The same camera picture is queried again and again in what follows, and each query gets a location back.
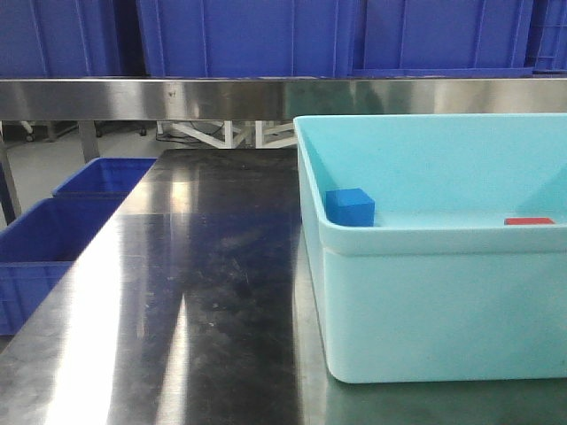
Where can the red foam cube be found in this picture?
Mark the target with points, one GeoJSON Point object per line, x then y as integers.
{"type": "Point", "coordinates": [528, 221]}

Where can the blue foam cube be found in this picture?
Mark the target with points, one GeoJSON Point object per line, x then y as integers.
{"type": "Point", "coordinates": [350, 207]}

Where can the blue floor bin far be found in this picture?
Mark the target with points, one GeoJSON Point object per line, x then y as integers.
{"type": "Point", "coordinates": [105, 177]}

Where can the blue floor bin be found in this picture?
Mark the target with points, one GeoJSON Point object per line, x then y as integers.
{"type": "Point", "coordinates": [39, 247]}
{"type": "Point", "coordinates": [105, 177]}

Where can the light blue plastic tub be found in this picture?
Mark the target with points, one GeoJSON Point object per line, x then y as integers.
{"type": "Point", "coordinates": [439, 289]}

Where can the blue crate upper middle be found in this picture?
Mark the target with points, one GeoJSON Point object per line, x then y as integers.
{"type": "Point", "coordinates": [248, 39]}

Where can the blue crate upper right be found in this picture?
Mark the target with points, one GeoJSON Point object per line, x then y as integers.
{"type": "Point", "coordinates": [461, 39]}

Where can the blue floor bin near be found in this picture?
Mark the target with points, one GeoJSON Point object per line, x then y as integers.
{"type": "Point", "coordinates": [39, 247]}

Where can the blue crate upper left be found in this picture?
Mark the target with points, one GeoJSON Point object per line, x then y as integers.
{"type": "Point", "coordinates": [52, 39]}

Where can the blue crate with label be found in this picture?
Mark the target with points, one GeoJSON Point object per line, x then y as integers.
{"type": "Point", "coordinates": [546, 51]}

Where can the white metal frame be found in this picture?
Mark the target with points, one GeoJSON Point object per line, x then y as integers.
{"type": "Point", "coordinates": [229, 134]}

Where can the stainless steel shelf rail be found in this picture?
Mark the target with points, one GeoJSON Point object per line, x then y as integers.
{"type": "Point", "coordinates": [271, 99]}

